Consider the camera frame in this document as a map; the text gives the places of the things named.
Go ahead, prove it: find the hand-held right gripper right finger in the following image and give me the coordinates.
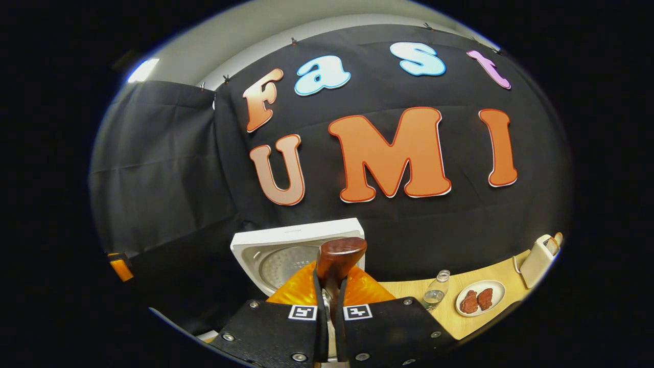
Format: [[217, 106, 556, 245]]
[[335, 264, 458, 366]]

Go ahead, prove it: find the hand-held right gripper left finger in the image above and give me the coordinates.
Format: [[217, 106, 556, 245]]
[[209, 262, 330, 366]]

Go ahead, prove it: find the brown wooden spoon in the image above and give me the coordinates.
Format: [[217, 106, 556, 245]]
[[317, 237, 367, 328]]

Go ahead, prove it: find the white rice cooker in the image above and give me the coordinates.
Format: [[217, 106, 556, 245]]
[[197, 218, 366, 358]]

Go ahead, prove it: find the clear plastic water bottle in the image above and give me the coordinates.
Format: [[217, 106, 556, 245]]
[[422, 270, 451, 311]]

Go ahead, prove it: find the black backdrop cloth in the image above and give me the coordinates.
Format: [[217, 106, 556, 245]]
[[89, 23, 573, 333]]

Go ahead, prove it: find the white oval plate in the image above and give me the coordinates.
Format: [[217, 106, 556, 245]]
[[456, 280, 506, 317]]

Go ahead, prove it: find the white toaster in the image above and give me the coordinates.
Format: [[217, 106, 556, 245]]
[[520, 233, 563, 289]]

